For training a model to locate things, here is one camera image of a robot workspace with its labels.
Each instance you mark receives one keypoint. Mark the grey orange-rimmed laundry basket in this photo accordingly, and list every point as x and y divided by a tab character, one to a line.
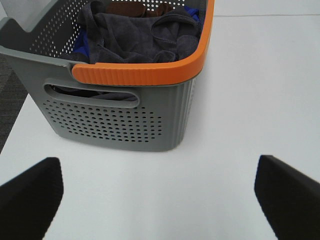
129	106

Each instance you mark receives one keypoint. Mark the dark grey towel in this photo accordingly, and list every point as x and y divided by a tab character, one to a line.
135	40

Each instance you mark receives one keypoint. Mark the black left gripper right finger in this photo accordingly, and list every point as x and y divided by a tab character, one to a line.
289	199

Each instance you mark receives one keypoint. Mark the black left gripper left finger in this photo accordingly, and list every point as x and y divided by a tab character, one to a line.
29	201

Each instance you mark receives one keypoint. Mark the brown cloth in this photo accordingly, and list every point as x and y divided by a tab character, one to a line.
136	9

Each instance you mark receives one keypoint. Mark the blue cloth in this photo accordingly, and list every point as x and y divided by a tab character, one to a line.
81	44

